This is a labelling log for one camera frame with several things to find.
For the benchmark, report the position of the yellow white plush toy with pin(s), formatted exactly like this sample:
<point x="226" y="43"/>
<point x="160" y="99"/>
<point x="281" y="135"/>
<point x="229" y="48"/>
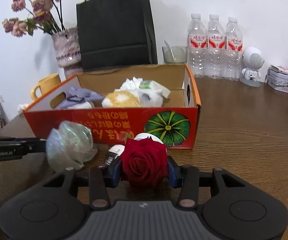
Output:
<point x="133" y="98"/>

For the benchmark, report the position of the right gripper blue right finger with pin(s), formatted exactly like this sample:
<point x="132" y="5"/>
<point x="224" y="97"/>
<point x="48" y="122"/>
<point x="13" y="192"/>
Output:
<point x="174" y="173"/>

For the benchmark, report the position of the clear water bottle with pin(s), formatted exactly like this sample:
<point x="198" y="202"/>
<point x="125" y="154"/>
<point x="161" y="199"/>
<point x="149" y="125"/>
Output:
<point x="234" y="49"/>
<point x="197" y="45"/>
<point x="216" y="45"/>

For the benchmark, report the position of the crumpled white paper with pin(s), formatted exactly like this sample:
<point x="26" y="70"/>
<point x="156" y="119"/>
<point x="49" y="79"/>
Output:
<point x="21" y="108"/>

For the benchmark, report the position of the mottled purple ceramic vase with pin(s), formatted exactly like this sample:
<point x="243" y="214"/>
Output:
<point x="67" y="49"/>

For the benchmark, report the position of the white round robot speaker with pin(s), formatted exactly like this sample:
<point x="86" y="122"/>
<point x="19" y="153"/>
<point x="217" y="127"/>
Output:
<point x="253" y="60"/>

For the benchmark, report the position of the orange cardboard produce box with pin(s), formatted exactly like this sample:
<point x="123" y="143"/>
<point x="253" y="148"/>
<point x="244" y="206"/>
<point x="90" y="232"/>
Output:
<point x="175" y="123"/>

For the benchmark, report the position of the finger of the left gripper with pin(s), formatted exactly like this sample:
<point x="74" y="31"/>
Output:
<point x="34" y="145"/>

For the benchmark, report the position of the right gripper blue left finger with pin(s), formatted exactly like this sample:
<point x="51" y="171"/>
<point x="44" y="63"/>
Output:
<point x="114" y="173"/>

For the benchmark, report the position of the white patterned tin box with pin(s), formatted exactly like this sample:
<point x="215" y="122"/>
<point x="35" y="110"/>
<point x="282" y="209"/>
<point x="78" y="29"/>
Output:
<point x="277" y="78"/>

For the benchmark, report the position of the green gum pack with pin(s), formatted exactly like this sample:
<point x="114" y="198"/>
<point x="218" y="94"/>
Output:
<point x="153" y="85"/>

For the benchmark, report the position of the middle clear water bottle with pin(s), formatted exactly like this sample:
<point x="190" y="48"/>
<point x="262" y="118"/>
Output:
<point x="216" y="45"/>

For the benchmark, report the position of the black paper gift bag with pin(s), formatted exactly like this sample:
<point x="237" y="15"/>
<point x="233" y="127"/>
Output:
<point x="116" y="33"/>

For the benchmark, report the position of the purple knitted cloth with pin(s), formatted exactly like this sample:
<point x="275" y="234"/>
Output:
<point x="80" y="98"/>

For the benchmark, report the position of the metal spoon in glass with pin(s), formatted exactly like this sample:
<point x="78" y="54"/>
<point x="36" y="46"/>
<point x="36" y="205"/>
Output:
<point x="168" y="53"/>

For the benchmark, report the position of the clear glass cup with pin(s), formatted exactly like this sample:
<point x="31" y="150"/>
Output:
<point x="180" y="53"/>

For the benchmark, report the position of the right clear water bottle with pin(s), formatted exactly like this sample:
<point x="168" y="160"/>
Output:
<point x="234" y="49"/>

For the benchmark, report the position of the clear plastic wrap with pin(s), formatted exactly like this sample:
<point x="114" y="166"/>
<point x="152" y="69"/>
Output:
<point x="69" y="146"/>

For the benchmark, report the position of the dried pink rose bouquet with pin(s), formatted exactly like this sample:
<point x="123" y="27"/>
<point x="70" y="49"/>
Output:
<point x="45" y="15"/>

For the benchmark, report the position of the yellow ceramic mug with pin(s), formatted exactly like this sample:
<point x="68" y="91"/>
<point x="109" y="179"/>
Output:
<point x="45" y="85"/>

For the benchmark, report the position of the left clear water bottle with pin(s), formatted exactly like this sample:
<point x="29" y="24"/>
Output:
<point x="197" y="45"/>

